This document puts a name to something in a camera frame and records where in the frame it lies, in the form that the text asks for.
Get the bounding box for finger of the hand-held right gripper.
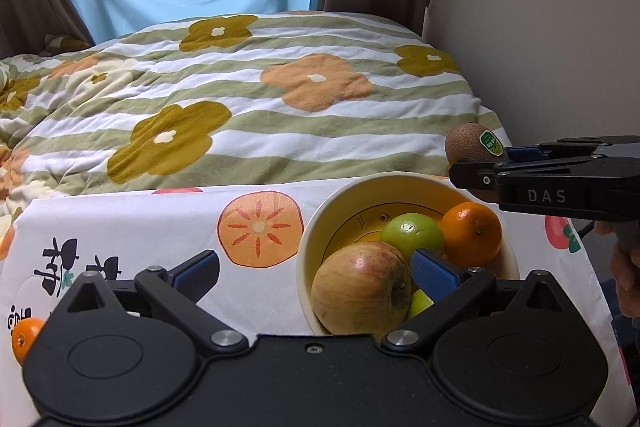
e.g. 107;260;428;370
448;160;502;196
505;136;640;164

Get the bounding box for orange with green stem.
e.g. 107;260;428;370
11;317;46;365

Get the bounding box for green apple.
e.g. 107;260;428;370
380;212;445;260
407;289;435;321

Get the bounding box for floral pillow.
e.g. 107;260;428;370
40;33;93;56

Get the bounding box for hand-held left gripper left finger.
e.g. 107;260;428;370
50;249;249;355

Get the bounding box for large orange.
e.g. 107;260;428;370
441;202;503;269

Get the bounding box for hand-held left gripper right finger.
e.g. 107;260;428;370
381;248;588;354

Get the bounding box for floral striped blanket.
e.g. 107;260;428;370
0;10;513;248

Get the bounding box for white fruit-print tablecloth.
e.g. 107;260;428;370
0;177;636;388

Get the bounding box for large yellow-red apple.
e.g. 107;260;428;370
311;241;412;336

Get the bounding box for brown kiwi with green sticker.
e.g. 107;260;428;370
445;123;511;204

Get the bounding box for person's right hand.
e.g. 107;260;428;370
596;220;640;319

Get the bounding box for yellow cartoon bowl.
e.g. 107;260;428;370
297;173;521;338

